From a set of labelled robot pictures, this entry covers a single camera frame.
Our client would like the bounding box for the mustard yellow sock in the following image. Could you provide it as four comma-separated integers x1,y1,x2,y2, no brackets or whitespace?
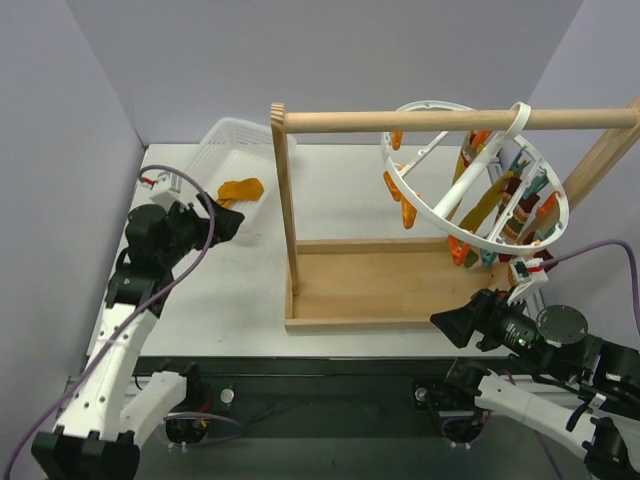
452,130,495,195
216,177,264,208

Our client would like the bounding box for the striped cream maroon sock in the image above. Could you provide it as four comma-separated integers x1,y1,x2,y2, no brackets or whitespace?
496,177,540,244

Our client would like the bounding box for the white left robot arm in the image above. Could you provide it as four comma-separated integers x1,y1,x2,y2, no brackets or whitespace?
31,193,245,479

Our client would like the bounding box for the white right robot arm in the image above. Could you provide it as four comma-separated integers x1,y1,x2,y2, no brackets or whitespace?
430,289,639,479

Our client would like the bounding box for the wooden hanger rack stand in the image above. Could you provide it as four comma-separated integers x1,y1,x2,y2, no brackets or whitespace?
270,101,639,329

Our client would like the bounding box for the white round sock hanger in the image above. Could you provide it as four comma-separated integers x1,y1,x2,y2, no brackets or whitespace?
381,102,570,263

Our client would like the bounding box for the white plastic mesh basket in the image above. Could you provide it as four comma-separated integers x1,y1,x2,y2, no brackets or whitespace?
178,117,277,230

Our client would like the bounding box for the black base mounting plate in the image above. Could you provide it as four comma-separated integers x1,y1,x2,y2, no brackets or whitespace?
134,355,501,441

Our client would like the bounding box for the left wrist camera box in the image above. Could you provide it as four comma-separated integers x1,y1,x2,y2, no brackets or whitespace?
150,170,183,206

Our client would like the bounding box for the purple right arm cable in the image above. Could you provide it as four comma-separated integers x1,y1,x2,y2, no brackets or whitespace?
542,239,640,331

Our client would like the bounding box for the purple cable at base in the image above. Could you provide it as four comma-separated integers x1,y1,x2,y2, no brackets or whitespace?
164,412,244,446

